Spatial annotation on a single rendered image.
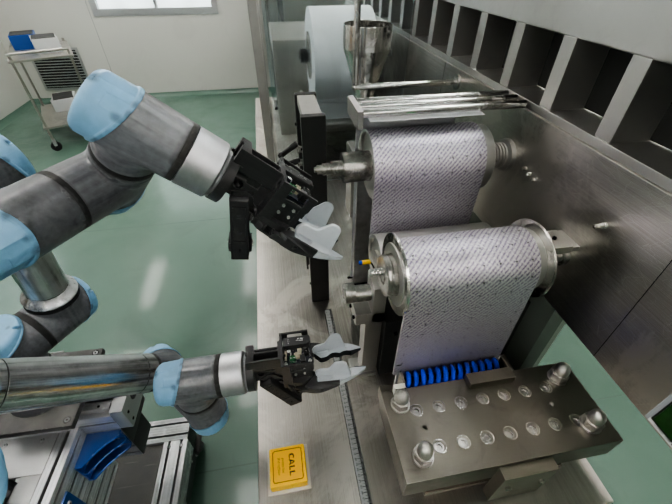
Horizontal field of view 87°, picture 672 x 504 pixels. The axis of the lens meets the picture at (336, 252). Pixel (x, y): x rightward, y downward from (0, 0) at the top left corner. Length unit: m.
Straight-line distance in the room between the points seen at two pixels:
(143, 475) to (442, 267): 1.40
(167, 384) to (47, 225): 0.33
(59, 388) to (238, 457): 1.23
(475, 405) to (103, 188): 0.70
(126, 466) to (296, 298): 0.99
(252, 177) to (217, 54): 5.65
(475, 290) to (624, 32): 0.43
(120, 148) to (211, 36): 5.63
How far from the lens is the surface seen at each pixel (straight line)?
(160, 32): 6.15
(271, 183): 0.47
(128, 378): 0.77
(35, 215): 0.47
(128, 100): 0.44
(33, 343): 1.10
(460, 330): 0.73
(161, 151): 0.44
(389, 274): 0.60
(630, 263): 0.71
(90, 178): 0.50
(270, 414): 0.89
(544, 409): 0.83
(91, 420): 1.22
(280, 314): 1.04
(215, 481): 1.84
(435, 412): 0.76
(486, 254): 0.64
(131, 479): 1.72
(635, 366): 0.75
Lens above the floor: 1.69
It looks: 40 degrees down
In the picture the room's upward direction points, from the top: straight up
